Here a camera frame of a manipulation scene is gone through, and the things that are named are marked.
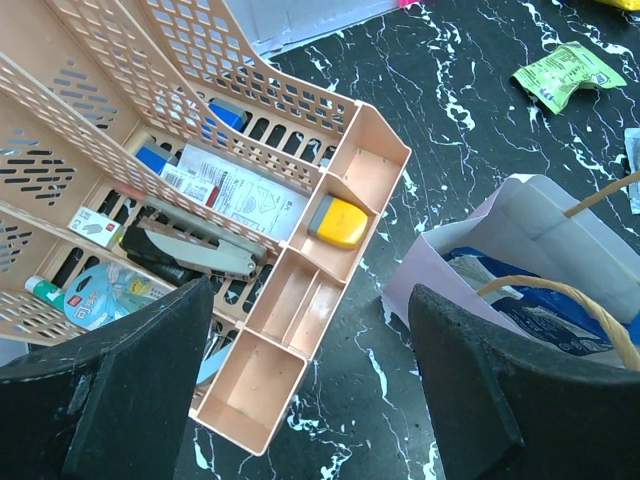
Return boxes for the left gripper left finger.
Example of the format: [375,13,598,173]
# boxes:
[1,278,213,479]

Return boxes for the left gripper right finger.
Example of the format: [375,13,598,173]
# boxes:
[408,285,639,479]

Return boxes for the blue white snack bag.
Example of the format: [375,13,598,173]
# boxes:
[443,247,623,368]

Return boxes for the lilac paper bag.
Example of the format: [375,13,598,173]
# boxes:
[383,174,639,370]

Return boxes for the pink plastic file organizer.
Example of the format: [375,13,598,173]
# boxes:
[1,1,411,456]

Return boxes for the light blue tape pack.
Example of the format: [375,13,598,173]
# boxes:
[63,262,170,330]

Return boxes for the white green glue tube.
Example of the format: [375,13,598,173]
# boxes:
[24,276,65,312]

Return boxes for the grey stapler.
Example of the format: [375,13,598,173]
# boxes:
[120,208,268,282]

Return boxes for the small white staple box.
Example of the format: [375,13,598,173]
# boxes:
[68,206,124,250]

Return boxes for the white printed paper sheet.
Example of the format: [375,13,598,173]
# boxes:
[161,144,308,241]

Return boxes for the blue eraser block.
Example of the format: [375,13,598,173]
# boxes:
[135,140,179,175]
[201,97,249,147]

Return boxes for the green candy wrapper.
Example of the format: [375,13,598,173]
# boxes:
[511,42,627,114]

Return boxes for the yellow m&m packet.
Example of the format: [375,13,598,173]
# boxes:
[598,0,640,12]

